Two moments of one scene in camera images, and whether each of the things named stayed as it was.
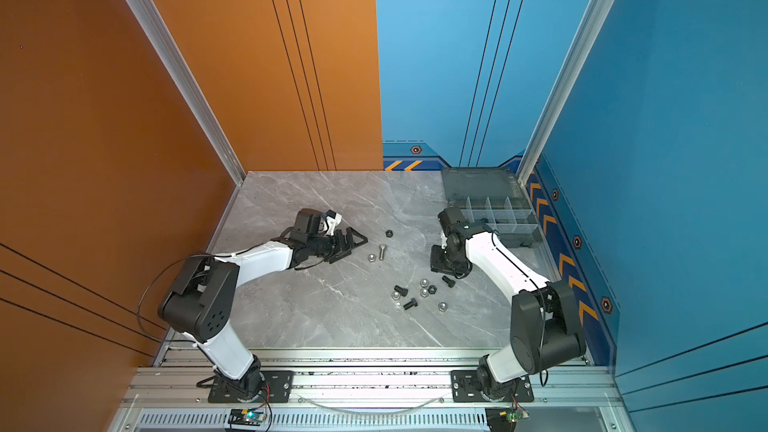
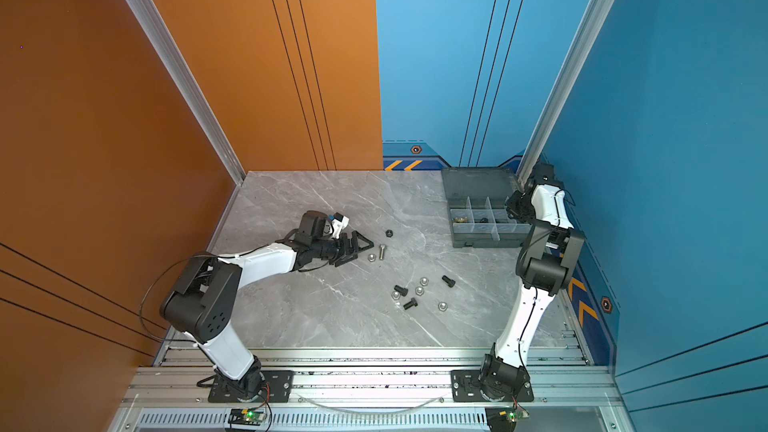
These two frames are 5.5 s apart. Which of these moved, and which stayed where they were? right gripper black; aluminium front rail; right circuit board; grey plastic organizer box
Moved: right gripper black
Stayed: grey plastic organizer box; right circuit board; aluminium front rail
